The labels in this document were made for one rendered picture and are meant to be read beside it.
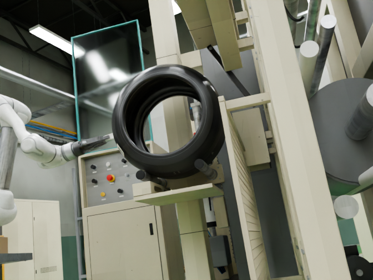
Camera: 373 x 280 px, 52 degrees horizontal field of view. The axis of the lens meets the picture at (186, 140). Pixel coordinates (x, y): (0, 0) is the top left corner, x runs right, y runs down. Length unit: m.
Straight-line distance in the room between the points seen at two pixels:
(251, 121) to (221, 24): 0.52
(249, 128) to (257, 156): 0.16
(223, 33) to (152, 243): 1.35
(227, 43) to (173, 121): 0.54
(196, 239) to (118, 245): 0.69
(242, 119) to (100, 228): 1.21
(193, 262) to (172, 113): 0.82
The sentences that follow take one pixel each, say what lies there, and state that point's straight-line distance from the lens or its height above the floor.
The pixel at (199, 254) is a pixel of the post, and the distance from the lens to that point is 2.06.
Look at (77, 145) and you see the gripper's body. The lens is 2.04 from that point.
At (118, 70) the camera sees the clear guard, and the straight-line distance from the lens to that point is 2.88.
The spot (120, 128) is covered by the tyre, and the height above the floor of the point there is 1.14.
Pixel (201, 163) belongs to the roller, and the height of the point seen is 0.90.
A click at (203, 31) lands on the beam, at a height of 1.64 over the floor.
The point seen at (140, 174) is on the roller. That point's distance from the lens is 1.78.
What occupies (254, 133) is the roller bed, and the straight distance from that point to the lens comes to 2.01.
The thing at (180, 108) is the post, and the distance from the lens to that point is 2.19.
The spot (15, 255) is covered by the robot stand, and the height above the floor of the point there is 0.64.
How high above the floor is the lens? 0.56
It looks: 15 degrees up
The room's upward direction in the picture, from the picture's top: 9 degrees counter-clockwise
